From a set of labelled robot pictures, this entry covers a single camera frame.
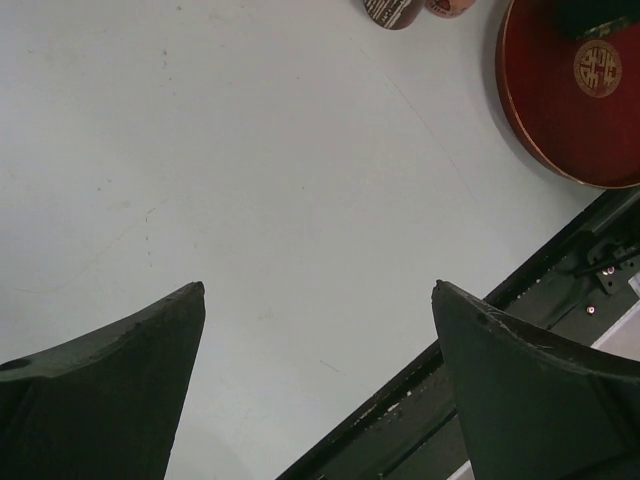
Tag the salmon pink printed mug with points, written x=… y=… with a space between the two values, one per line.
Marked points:
x=448 y=8

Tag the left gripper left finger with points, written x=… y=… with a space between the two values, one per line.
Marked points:
x=107 y=404

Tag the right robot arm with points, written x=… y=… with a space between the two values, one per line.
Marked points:
x=594 y=19

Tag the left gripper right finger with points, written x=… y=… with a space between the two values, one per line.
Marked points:
x=532 y=404

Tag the brown patterned mug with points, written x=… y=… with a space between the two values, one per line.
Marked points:
x=393 y=14

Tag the round red tray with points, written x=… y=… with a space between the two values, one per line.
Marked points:
x=573 y=104

